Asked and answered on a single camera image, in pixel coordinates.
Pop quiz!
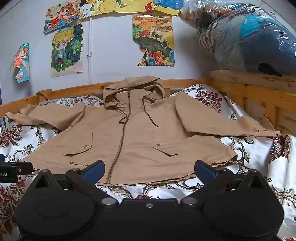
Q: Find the blue and yellow wall poster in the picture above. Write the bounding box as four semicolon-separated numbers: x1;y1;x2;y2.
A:
153;0;184;16

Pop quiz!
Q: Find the yellow cartoon wall poster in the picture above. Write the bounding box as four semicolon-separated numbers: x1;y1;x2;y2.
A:
114;0;155;14

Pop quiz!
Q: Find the clear plastic bag of clothes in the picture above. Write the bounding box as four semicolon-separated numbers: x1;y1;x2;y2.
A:
177;0;296;77

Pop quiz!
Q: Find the blond cartoon figure wall poster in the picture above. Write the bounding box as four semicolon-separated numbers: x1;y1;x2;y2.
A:
50;23;84;78

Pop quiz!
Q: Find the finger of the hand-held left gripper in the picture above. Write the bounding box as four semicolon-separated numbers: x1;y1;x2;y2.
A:
0;161;34;175

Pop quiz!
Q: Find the tan hooded jacket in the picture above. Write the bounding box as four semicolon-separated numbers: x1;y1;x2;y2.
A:
6;75;281;186

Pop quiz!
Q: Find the landscape drawing wall poster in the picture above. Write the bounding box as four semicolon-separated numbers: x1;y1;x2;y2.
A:
132;14;175;67

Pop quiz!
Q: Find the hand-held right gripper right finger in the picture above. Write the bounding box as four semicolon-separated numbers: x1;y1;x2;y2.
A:
180;160;264;207

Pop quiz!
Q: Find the small curled cartoon wall poster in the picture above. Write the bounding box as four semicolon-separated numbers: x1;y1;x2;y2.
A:
9;43;30;83

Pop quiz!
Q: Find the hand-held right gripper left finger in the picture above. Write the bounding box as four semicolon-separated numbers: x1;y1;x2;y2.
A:
34;160;119;208

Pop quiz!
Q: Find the white floral blanket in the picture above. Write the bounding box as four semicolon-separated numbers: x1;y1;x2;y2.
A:
0;83;296;241

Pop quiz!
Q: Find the white wall pipe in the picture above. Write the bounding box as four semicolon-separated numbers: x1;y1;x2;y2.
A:
88;17;93;80

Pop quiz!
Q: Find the wooden bed frame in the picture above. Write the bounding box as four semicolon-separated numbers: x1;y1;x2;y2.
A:
0;70;296;137

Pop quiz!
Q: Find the yellow patterned wall poster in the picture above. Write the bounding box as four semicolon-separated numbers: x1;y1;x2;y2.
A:
79;0;117;19

